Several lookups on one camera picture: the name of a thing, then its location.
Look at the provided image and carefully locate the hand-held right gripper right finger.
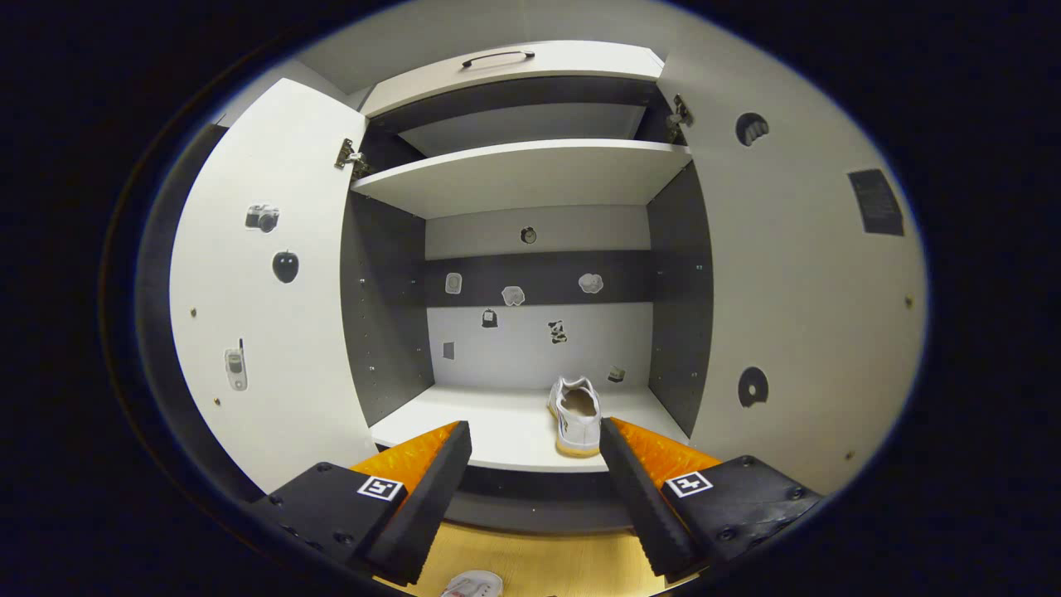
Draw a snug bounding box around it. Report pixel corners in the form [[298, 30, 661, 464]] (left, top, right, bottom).
[[598, 416, 824, 583]]

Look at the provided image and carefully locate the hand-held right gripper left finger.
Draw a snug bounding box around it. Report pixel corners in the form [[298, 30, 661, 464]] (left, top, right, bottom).
[[247, 420, 473, 587]]

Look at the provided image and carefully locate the white canvas shoe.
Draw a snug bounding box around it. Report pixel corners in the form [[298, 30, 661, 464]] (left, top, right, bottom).
[[439, 570, 504, 597], [547, 377, 603, 457]]

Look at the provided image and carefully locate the white and grey shoe cabinet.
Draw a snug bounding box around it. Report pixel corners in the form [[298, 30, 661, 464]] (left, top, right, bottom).
[[340, 40, 715, 536]]

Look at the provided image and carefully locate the white cabinet door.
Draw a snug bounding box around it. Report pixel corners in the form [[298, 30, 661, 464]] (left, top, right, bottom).
[[657, 41, 928, 497], [170, 79, 378, 494]]

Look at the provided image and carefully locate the white cabinet shelf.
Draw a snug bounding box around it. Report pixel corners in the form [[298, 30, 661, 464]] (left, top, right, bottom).
[[369, 383, 690, 473], [351, 138, 693, 221]]

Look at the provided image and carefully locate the grey cabinet shelf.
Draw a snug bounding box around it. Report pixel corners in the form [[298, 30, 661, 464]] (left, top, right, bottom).
[[443, 489, 639, 536]]

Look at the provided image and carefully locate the black drawer handle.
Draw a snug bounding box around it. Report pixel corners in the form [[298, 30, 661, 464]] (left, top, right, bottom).
[[461, 50, 536, 69]]

